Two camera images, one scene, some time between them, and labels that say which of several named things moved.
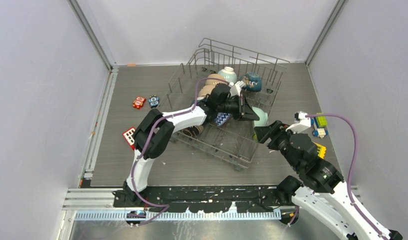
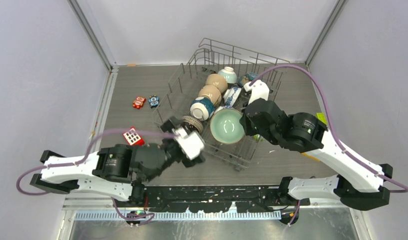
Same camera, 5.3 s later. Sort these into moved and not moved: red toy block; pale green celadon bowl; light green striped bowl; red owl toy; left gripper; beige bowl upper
Moved: pale green celadon bowl; left gripper
Not moved: beige bowl upper; red toy block; light green striped bowl; red owl toy
